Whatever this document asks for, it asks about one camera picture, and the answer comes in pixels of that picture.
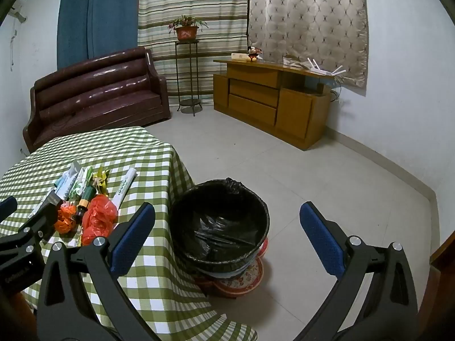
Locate brown leather sofa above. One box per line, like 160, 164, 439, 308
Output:
22, 46, 171, 153

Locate beige patterned curtain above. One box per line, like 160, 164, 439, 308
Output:
247, 0, 368, 89

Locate red plastic bag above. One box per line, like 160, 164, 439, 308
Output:
81, 196, 119, 246

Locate blue curtain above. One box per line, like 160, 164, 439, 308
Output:
57, 0, 141, 72

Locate black lined trash bin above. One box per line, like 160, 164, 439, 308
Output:
170, 178, 270, 279

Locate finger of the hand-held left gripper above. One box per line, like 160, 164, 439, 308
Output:
0, 196, 18, 223
14, 199, 59, 246

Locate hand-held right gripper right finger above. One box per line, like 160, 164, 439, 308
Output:
299, 202, 418, 341

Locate light blue packet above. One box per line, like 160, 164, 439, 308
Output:
53, 176, 73, 199

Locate white router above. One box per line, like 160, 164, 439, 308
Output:
307, 57, 346, 77

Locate white blue printed packet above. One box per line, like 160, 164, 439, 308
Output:
59, 161, 83, 192

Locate white wall pipe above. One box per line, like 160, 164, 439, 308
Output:
8, 0, 30, 73

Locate black cables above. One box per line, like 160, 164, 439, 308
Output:
329, 78, 351, 103

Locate dark grey packet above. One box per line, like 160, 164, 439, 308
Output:
28, 190, 63, 219

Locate orange wrapper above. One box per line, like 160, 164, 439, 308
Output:
54, 204, 77, 234

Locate wooden door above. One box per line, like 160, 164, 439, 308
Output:
414, 231, 455, 341

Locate striped curtain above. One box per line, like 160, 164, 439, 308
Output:
137, 0, 249, 97

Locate silver plastic bag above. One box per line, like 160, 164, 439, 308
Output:
282, 55, 310, 69

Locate yellow wrapper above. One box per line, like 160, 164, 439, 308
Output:
93, 168, 109, 197

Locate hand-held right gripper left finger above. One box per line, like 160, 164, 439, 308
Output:
37, 202, 160, 341

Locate green checked tablecloth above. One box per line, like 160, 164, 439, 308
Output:
0, 126, 258, 341

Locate wooden cabinet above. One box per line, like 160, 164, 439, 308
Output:
212, 58, 336, 151

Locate black metal plant stand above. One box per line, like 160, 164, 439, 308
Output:
174, 39, 204, 117

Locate potted plant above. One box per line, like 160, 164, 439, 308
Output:
168, 15, 208, 41

